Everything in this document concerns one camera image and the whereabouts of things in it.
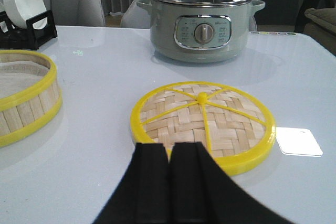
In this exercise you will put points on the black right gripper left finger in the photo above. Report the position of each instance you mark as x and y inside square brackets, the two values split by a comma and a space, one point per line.
[142, 195]

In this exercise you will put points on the black dish rack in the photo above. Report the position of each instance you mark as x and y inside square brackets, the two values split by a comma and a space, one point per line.
[28, 38]

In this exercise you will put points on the olive sofa cushion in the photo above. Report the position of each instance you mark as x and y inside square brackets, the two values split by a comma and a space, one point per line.
[324, 17]

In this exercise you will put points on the green electric cooking pot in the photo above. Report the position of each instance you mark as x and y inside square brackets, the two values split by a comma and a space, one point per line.
[199, 34]

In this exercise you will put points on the woven bamboo steamer lid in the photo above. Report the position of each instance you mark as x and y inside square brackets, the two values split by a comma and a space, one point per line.
[235, 128]

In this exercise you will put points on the white ceramic bowl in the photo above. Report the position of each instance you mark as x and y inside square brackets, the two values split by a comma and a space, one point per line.
[19, 11]

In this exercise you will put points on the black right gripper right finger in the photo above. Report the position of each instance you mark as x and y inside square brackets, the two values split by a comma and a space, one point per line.
[201, 192]

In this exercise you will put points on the bamboo steamer basket yellow rims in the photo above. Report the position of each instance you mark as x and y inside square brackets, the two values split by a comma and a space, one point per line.
[30, 93]

